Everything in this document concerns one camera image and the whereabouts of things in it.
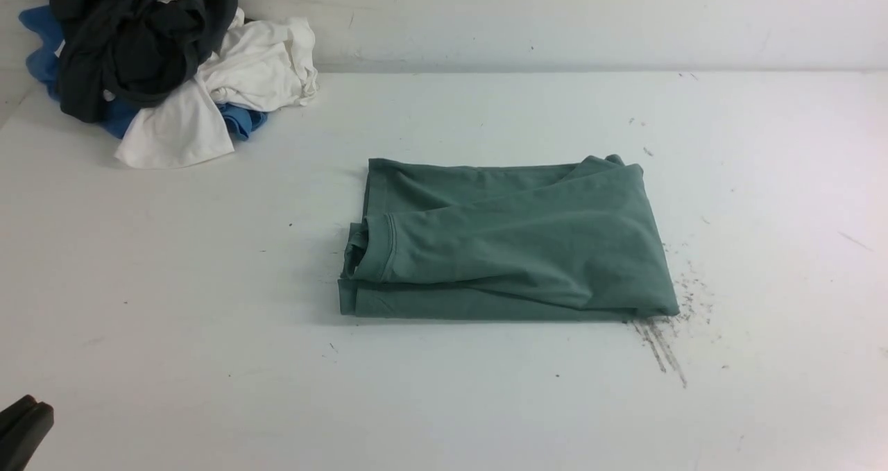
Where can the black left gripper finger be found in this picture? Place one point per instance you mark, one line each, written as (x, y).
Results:
(24, 425)

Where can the green long sleeve shirt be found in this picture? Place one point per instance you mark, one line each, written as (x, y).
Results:
(554, 242)

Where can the white crumpled shirt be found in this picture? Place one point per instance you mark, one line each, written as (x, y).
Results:
(260, 67)

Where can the blue crumpled garment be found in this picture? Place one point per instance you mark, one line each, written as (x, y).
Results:
(42, 64)

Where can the black crumpled garment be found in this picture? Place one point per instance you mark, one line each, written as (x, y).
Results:
(138, 50)

